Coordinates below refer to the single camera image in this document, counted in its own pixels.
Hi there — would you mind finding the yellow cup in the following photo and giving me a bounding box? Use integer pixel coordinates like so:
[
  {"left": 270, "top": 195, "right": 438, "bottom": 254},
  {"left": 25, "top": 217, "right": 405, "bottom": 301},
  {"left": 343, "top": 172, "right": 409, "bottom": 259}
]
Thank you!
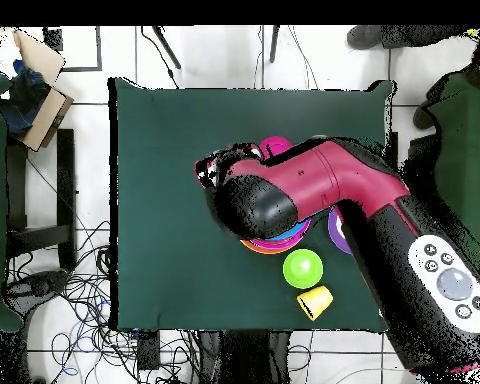
[{"left": 296, "top": 284, "right": 334, "bottom": 322}]

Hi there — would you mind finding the large orange bowl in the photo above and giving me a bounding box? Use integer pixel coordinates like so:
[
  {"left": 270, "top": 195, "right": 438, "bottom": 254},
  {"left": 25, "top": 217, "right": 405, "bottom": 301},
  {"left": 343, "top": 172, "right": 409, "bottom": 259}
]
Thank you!
[{"left": 238, "top": 238, "right": 302, "bottom": 256}]

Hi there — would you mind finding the cardboard box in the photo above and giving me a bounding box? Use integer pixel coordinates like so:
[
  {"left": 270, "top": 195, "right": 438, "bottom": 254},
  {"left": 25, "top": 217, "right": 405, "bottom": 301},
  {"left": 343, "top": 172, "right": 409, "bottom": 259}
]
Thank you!
[{"left": 0, "top": 29, "right": 75, "bottom": 153}]

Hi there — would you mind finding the small green bowl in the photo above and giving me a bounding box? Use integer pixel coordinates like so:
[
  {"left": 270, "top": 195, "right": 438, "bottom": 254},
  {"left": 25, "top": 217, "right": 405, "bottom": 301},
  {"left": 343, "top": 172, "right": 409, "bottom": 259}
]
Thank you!
[{"left": 282, "top": 248, "right": 324, "bottom": 290}]

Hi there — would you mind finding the purple bowl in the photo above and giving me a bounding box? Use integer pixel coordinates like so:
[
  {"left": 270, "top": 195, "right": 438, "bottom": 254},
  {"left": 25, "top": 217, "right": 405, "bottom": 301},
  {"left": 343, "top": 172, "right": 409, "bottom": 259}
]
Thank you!
[{"left": 327, "top": 205, "right": 353, "bottom": 256}]

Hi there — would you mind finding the tangle of cables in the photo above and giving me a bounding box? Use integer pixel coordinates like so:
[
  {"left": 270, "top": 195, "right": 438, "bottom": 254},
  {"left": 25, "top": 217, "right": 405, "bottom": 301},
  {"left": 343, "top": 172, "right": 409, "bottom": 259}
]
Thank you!
[{"left": 3, "top": 219, "right": 201, "bottom": 384}]

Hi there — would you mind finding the black power strip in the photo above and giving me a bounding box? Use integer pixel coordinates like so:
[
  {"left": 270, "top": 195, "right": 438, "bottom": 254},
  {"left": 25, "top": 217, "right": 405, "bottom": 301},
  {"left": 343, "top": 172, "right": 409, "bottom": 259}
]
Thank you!
[{"left": 137, "top": 330, "right": 161, "bottom": 371}]

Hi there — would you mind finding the black tripod leg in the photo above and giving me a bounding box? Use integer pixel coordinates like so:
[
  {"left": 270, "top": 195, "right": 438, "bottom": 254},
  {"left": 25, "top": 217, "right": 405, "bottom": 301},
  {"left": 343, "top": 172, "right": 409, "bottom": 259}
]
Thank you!
[
  {"left": 151, "top": 25, "right": 182, "bottom": 70},
  {"left": 268, "top": 25, "right": 281, "bottom": 64}
]

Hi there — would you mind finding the large pink bowl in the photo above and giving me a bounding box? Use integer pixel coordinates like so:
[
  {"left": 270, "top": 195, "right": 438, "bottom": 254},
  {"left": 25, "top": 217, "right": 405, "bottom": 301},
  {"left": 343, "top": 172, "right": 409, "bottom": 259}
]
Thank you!
[{"left": 248, "top": 221, "right": 314, "bottom": 250}]

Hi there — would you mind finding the small crimson bowl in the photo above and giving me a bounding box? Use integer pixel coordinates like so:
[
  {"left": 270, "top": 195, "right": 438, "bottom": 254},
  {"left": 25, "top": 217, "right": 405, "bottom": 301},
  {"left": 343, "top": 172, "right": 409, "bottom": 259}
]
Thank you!
[{"left": 258, "top": 135, "right": 295, "bottom": 159}]

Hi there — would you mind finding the black stool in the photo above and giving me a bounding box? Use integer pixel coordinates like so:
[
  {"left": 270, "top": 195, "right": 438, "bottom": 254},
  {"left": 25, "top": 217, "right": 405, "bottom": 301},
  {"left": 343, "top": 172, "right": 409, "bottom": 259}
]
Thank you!
[{"left": 5, "top": 127, "right": 78, "bottom": 273}]

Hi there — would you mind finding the dark green tablecloth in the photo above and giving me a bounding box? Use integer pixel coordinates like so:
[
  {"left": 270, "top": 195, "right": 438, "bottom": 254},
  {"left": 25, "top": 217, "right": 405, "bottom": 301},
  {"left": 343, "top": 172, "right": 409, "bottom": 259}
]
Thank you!
[{"left": 108, "top": 76, "right": 397, "bottom": 334}]

